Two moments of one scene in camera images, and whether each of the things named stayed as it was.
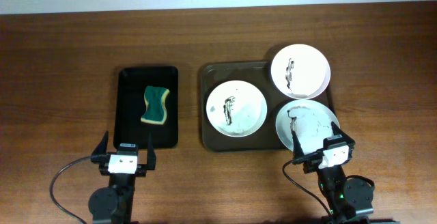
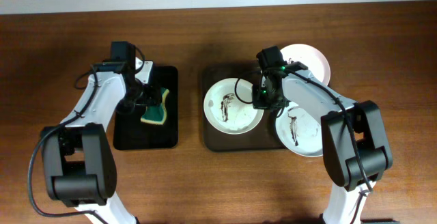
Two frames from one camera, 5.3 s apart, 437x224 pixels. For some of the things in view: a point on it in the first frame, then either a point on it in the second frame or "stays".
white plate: x=236 y=108 stays
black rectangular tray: x=129 y=104 stays
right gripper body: x=312 y=166 → x=263 y=100
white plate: x=311 y=121 stays
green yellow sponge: x=155 y=98 stays
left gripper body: x=102 y=167 → x=144 y=94
